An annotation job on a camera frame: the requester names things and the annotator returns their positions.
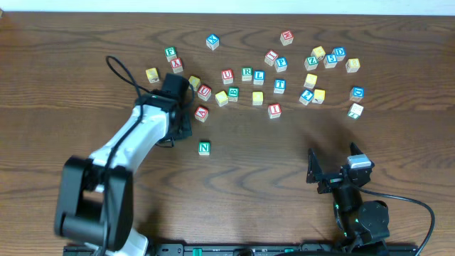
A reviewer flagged green N wooden block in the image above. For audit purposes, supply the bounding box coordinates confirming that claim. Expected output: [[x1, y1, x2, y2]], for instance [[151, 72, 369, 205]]
[[198, 142, 210, 156]]

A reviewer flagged red u wooden block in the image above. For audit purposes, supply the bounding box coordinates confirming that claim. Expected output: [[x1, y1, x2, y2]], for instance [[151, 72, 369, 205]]
[[221, 69, 234, 85], [198, 85, 212, 101]]

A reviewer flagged red i wooden block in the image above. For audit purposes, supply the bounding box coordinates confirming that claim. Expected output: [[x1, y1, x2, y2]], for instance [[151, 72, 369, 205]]
[[267, 103, 282, 119], [264, 50, 279, 66]]

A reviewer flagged green R wooden block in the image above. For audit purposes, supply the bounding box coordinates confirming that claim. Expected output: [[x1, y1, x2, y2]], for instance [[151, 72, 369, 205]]
[[241, 67, 253, 82]]

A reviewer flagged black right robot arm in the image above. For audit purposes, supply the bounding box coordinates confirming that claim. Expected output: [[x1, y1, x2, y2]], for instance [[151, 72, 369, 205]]
[[306, 143, 390, 252]]

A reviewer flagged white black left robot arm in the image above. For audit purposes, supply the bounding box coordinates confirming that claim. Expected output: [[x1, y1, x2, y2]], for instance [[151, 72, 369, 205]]
[[54, 90, 186, 255]]

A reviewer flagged red A wooden block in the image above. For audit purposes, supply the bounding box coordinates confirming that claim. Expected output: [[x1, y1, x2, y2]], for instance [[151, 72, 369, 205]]
[[195, 107, 209, 122]]

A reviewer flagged white green wooden block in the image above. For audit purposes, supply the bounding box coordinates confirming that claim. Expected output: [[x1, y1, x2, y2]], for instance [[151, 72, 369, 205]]
[[347, 103, 364, 119]]

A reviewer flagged yellow wooden block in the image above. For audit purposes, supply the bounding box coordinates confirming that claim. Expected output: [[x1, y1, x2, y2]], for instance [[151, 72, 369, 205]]
[[188, 75, 201, 91], [145, 68, 159, 83]]

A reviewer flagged yellow block beside B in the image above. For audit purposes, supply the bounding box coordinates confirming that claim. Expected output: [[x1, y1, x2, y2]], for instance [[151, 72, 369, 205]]
[[215, 90, 229, 107]]

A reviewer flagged blue D wooden block right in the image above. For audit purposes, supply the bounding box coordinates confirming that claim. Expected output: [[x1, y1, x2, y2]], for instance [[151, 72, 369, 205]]
[[349, 87, 365, 102]]

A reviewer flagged blue d wooden block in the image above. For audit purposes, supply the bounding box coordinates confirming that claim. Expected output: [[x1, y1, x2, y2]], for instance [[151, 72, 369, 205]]
[[349, 87, 365, 102], [332, 47, 346, 62]]

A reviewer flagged yellow wooden block left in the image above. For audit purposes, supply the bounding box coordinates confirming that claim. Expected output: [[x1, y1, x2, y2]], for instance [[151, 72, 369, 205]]
[[145, 68, 159, 83]]

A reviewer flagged red Y wooden block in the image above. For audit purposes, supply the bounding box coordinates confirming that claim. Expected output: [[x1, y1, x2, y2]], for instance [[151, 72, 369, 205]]
[[171, 58, 183, 73]]

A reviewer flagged green B wooden block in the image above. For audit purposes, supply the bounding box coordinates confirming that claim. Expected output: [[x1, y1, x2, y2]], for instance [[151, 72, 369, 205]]
[[227, 87, 240, 102]]

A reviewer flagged yellow block beside 2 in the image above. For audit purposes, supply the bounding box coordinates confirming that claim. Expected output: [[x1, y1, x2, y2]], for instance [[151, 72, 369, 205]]
[[312, 89, 326, 104]]

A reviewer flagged blue 2 wooden block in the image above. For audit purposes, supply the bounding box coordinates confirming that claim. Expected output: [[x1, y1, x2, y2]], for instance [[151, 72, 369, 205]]
[[299, 90, 314, 105]]

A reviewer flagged green F wooden block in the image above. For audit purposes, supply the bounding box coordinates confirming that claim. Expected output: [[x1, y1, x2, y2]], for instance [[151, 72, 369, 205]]
[[165, 46, 177, 62]]

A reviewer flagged yellow block mid right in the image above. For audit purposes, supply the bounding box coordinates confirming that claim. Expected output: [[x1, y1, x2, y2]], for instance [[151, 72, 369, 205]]
[[304, 73, 318, 89]]

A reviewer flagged yellow block centre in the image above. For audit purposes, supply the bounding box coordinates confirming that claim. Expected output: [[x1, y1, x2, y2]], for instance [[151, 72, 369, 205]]
[[252, 91, 264, 105]]

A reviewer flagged yellow block far right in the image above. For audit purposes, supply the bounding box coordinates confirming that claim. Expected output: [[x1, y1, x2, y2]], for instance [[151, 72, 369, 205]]
[[346, 58, 360, 73]]

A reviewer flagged blue X wooden block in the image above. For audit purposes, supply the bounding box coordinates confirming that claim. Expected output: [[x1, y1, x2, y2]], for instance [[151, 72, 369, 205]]
[[205, 34, 220, 50]]

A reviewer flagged blue 5 wooden block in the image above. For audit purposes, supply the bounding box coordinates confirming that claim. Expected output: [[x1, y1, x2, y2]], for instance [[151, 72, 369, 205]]
[[323, 54, 338, 68]]

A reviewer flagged blue L wooden block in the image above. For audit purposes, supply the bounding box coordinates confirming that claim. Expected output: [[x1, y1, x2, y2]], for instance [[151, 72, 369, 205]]
[[253, 70, 265, 85]]

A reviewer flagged blue T wooden block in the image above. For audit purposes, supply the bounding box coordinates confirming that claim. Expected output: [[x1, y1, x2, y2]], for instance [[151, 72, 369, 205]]
[[274, 79, 287, 94]]

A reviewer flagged green Z wooden block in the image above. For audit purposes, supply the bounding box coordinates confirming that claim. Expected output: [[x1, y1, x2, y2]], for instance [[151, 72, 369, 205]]
[[304, 56, 319, 71]]

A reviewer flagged blue D wooden block upper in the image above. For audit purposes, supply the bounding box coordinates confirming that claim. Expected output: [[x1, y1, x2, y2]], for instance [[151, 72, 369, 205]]
[[332, 47, 346, 62]]

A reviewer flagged yellow block top right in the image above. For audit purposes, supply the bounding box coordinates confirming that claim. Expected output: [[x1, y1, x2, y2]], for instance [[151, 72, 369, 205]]
[[311, 46, 326, 61]]

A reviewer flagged blue P wooden block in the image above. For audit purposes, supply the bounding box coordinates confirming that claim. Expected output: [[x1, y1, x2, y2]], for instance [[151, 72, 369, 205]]
[[274, 57, 288, 73]]

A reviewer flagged red block top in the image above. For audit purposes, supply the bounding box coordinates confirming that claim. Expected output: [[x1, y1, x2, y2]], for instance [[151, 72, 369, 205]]
[[280, 30, 294, 46]]

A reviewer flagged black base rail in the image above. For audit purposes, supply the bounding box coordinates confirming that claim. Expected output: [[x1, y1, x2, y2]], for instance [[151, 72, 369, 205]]
[[63, 242, 419, 256]]

